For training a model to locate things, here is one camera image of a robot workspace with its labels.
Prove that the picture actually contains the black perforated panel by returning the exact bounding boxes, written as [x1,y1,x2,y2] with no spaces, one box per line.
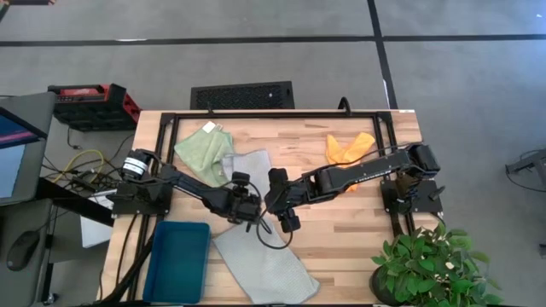
[189,80,296,111]

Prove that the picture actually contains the blue plastic bin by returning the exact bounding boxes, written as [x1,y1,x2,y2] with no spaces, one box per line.
[142,220,212,304]

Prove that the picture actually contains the orange microfiber towel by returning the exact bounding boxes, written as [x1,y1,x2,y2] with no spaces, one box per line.
[324,131,376,193]

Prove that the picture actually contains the black power strip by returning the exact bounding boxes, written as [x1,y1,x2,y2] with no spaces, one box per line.
[67,172,102,193]

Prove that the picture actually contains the green microfiber towel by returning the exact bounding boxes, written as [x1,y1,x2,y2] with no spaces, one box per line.
[173,121,235,188]

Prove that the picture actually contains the black looped gripper cable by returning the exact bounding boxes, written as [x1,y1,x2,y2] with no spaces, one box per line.
[254,182,296,251]

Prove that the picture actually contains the dark grey desk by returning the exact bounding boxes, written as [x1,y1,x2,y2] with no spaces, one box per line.
[0,177,115,307]

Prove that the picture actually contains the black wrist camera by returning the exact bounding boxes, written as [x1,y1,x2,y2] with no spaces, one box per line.
[276,207,303,235]
[231,171,252,193]

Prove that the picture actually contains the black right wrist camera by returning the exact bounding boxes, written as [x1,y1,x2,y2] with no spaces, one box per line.
[276,207,303,235]

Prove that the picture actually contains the yellow cable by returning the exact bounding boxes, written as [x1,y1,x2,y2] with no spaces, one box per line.
[50,148,106,184]

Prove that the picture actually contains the white paper sheet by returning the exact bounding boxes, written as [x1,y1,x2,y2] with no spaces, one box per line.
[79,189,115,249]

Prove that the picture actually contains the green potted plant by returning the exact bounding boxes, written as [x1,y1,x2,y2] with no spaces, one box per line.
[369,221,504,307]

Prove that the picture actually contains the black computer mouse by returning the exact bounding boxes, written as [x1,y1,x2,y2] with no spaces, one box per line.
[5,229,42,272]

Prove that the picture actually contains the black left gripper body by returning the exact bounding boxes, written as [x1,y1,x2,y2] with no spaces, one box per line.
[221,189,262,225]

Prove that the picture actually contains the red and black toolbox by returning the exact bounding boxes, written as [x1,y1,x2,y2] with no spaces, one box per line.
[47,83,142,132]

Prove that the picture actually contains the large grey waffle towel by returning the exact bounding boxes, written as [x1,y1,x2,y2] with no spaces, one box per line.
[212,211,321,306]

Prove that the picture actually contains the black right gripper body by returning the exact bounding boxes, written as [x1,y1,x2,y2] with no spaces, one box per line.
[264,167,309,215]

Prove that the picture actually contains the black metal table frame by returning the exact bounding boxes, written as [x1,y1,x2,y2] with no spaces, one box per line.
[127,109,417,302]

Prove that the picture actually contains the grey computer monitor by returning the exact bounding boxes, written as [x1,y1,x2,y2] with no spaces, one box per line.
[0,91,57,206]

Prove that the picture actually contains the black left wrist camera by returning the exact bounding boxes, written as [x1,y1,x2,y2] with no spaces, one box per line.
[231,171,252,193]

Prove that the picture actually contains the black metal stand leg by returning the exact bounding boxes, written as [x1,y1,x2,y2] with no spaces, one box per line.
[505,148,546,193]

